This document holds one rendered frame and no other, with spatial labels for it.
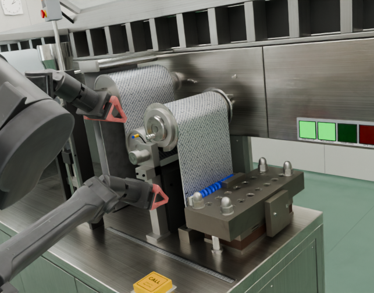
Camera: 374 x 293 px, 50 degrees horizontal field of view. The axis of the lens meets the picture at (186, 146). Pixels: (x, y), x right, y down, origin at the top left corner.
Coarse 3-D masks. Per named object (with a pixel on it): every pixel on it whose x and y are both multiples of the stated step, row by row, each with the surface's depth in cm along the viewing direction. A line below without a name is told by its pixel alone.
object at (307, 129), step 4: (300, 124) 121; (304, 124) 120; (308, 124) 119; (312, 124) 118; (300, 128) 121; (304, 128) 120; (308, 128) 119; (312, 128) 118; (300, 132) 121; (304, 132) 120; (308, 132) 119; (312, 132) 118; (300, 136) 122; (304, 136) 121; (308, 136) 120; (312, 136) 119
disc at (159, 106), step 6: (150, 108) 117; (156, 108) 115; (162, 108) 114; (168, 108) 112; (144, 114) 120; (168, 114) 113; (144, 120) 121; (174, 120) 112; (144, 126) 122; (174, 126) 112; (174, 132) 113; (174, 138) 114; (174, 144) 114; (162, 150) 119; (168, 150) 117
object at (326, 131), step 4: (320, 124) 116; (324, 124) 115; (328, 124) 114; (332, 124) 113; (320, 128) 116; (324, 128) 116; (328, 128) 115; (332, 128) 114; (320, 132) 117; (324, 132) 116; (328, 132) 115; (332, 132) 114; (320, 136) 117; (324, 136) 116; (328, 136) 115; (332, 136) 114
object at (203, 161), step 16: (224, 128) 129; (192, 144) 118; (208, 144) 124; (224, 144) 129; (192, 160) 119; (208, 160) 125; (224, 160) 130; (192, 176) 120; (208, 176) 125; (224, 176) 131; (192, 192) 121
